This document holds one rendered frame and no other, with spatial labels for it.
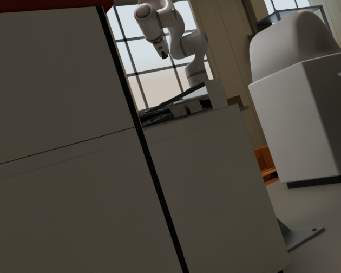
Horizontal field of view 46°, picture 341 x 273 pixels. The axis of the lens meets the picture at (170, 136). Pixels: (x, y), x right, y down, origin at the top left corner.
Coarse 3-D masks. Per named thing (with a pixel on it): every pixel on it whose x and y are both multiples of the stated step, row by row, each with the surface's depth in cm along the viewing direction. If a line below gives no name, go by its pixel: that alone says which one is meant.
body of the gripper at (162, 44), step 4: (160, 40) 170; (164, 40) 174; (156, 44) 170; (160, 44) 171; (164, 44) 172; (156, 48) 172; (160, 48) 173; (164, 48) 173; (160, 52) 175; (168, 52) 177; (160, 56) 177
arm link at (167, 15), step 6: (138, 0) 172; (144, 0) 170; (150, 0) 169; (156, 0) 167; (162, 0) 165; (168, 0) 163; (156, 6) 170; (162, 6) 167; (168, 6) 160; (174, 6) 164; (162, 12) 158; (168, 12) 158; (174, 12) 160; (162, 18) 159; (168, 18) 158; (174, 18) 159; (162, 24) 160; (168, 24) 160
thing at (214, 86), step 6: (210, 84) 181; (216, 84) 183; (210, 90) 180; (216, 90) 182; (222, 90) 184; (174, 96) 200; (210, 96) 179; (216, 96) 181; (222, 96) 183; (216, 102) 181; (222, 102) 183; (216, 108) 180
